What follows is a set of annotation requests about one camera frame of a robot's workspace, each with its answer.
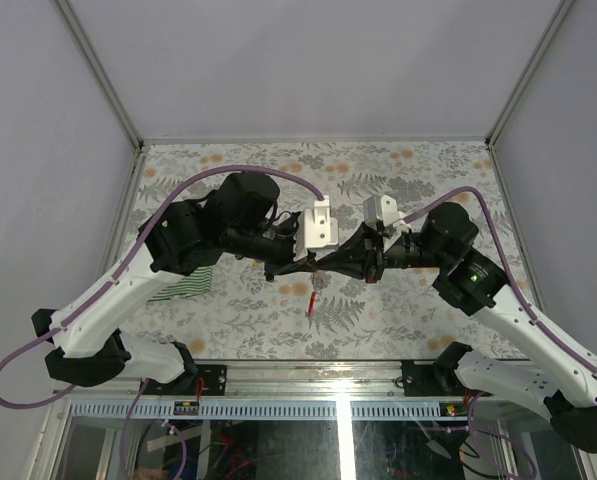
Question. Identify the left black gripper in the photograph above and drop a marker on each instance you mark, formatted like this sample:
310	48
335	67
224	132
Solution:
282	267

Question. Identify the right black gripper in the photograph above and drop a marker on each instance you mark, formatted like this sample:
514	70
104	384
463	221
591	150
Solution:
363	255

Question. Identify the red handled metal key tool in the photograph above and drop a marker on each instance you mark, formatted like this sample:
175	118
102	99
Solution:
316	284

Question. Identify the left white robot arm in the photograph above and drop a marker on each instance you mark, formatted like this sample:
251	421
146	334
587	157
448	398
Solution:
237	218

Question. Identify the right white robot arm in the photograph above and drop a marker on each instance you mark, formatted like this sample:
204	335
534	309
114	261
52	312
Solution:
563	390

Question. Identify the green striped cloth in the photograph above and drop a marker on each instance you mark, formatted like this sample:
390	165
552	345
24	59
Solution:
198	283

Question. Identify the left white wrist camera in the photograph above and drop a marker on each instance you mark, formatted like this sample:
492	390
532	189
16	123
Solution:
317	229

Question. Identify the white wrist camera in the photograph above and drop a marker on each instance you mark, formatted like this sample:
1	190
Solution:
317	229
381	213

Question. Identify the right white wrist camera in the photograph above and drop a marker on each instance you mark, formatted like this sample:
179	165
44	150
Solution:
381	213

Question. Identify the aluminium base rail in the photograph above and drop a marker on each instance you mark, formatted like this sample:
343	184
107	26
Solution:
287	390

